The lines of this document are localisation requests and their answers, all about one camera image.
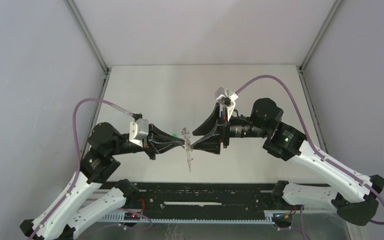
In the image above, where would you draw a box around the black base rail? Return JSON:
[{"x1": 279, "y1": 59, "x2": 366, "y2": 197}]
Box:
[{"x1": 112, "y1": 181, "x2": 304, "y2": 221}]

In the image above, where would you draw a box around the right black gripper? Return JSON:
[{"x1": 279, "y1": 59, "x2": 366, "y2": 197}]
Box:
[{"x1": 191, "y1": 102, "x2": 269, "y2": 155}]

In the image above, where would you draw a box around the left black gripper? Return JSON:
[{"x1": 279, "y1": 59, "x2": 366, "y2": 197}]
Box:
[{"x1": 110, "y1": 122, "x2": 186, "y2": 159}]

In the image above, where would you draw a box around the left aluminium frame post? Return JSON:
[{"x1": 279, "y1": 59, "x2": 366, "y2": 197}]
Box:
[{"x1": 64, "y1": 0, "x2": 111, "y2": 74}]

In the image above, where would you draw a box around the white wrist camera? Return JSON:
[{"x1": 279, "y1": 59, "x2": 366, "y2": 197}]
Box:
[
  {"x1": 214, "y1": 87, "x2": 238, "y2": 117},
  {"x1": 129, "y1": 113, "x2": 149, "y2": 147}
]

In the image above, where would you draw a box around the right aluminium frame post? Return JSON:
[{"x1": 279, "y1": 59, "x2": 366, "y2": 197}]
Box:
[{"x1": 297, "y1": 0, "x2": 344, "y2": 71}]

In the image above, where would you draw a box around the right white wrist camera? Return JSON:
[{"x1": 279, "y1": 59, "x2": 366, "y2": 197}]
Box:
[{"x1": 214, "y1": 87, "x2": 238, "y2": 117}]

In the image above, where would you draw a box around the aluminium frame post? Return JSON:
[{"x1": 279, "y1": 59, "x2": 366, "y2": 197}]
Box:
[
  {"x1": 297, "y1": 0, "x2": 344, "y2": 71},
  {"x1": 64, "y1": 0, "x2": 111, "y2": 74}
]

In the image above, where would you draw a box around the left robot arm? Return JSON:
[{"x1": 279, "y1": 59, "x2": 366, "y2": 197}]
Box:
[{"x1": 20, "y1": 119, "x2": 185, "y2": 240}]

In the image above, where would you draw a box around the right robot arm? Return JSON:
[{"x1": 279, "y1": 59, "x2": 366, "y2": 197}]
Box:
[{"x1": 191, "y1": 98, "x2": 384, "y2": 226}]

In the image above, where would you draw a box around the white cable duct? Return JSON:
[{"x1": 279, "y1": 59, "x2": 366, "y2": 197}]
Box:
[{"x1": 97, "y1": 211, "x2": 275, "y2": 225}]

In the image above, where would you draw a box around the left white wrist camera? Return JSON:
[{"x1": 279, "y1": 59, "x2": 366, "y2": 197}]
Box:
[{"x1": 129, "y1": 113, "x2": 149, "y2": 147}]

